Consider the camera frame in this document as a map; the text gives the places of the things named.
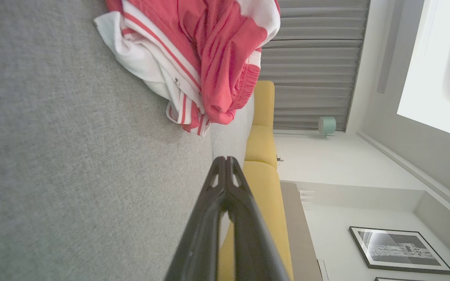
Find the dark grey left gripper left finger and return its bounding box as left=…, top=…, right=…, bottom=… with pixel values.
left=164, top=157, right=226, bottom=281

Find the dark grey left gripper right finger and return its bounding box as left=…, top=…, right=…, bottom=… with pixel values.
left=225, top=157, right=290, bottom=281

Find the tan wooden panel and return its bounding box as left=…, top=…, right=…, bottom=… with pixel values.
left=280, top=181, right=323, bottom=281

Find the large grey fabric sofa seat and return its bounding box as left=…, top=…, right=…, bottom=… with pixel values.
left=0, top=0, right=225, bottom=281

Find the teal table lamp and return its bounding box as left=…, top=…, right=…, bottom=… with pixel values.
left=318, top=116, right=337, bottom=137

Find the grey pleated curtain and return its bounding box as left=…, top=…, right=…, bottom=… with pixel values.
left=259, top=0, right=371, bottom=132

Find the yellow sofa cushion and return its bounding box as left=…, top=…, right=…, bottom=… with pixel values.
left=217, top=81, right=294, bottom=281

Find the red white striped jersey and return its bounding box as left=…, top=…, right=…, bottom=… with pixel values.
left=93, top=0, right=281, bottom=136

